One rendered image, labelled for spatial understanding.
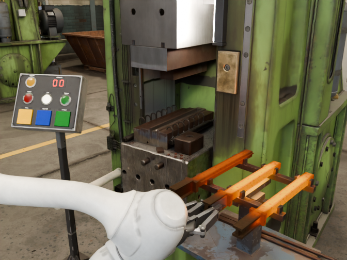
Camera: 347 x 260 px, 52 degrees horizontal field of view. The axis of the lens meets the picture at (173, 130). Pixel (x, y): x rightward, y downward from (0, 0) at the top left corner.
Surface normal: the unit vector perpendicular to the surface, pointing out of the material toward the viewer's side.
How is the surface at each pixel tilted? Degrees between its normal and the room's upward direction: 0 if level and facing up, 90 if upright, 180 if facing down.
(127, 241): 99
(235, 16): 90
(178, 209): 43
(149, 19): 90
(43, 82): 60
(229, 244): 0
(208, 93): 90
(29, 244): 0
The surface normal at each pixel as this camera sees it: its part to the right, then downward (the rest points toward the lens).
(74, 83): -0.15, -0.18
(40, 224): 0.00, -0.94
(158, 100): 0.82, 0.19
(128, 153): -0.57, 0.28
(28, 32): 0.63, 0.07
